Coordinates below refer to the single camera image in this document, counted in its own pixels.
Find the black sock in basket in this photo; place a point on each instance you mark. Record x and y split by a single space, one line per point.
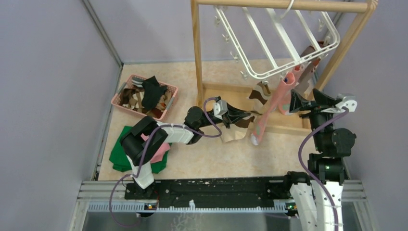
152 92

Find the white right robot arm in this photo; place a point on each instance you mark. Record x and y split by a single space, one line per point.
317 192

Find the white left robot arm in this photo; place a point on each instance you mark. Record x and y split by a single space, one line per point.
144 139

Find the white clip drying hanger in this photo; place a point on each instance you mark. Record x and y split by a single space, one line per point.
270 42

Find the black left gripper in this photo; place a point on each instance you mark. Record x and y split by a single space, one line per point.
233 116

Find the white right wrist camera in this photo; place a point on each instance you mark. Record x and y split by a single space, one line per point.
346 101

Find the pink folded cloth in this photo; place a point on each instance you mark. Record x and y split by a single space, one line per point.
159 154

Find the green folded cloth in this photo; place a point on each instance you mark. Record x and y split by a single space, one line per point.
120 162

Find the pile of socks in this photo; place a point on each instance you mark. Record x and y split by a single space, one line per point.
132 97

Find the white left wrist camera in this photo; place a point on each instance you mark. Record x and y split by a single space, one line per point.
220 107

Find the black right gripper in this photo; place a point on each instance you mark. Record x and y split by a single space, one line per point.
323 101

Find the brown beige striped sock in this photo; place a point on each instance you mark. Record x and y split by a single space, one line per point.
260 96
236 131

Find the pink plastic basket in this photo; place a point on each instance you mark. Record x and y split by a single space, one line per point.
128 84

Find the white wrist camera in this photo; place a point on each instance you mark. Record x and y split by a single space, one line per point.
346 101
220 107

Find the wooden hanger stand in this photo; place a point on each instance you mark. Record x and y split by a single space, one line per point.
349 17

